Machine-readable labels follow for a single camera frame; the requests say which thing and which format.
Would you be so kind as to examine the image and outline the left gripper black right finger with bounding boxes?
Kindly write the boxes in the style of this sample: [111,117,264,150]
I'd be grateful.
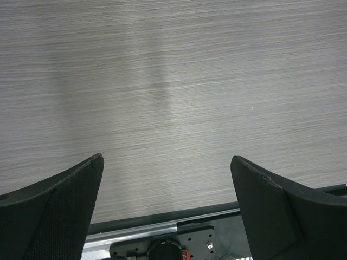
[230,156,346,259]

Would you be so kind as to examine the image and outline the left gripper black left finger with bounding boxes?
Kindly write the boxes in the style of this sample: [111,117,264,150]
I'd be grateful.
[1,153,104,259]

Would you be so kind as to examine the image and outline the aluminium rail frame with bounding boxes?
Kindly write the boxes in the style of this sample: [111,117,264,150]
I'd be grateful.
[81,204,240,259]

